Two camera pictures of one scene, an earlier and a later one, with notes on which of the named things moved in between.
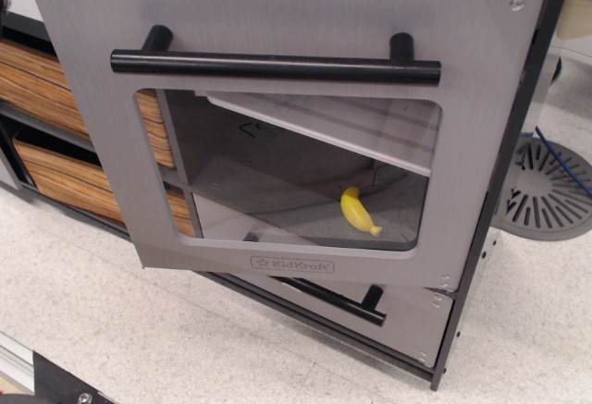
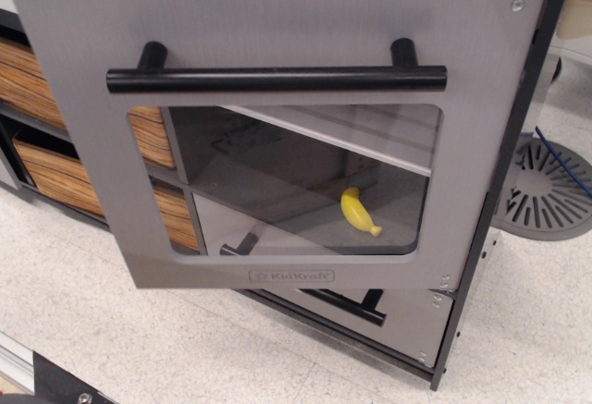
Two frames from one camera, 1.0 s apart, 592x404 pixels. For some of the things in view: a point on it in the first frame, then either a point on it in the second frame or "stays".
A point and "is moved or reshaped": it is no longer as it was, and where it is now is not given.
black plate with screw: (58, 385) stays
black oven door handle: (155, 58) -> (403, 74)
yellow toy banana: (356, 213) stays
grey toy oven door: (478, 29) is moved or reshaped
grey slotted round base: (539, 198) stays
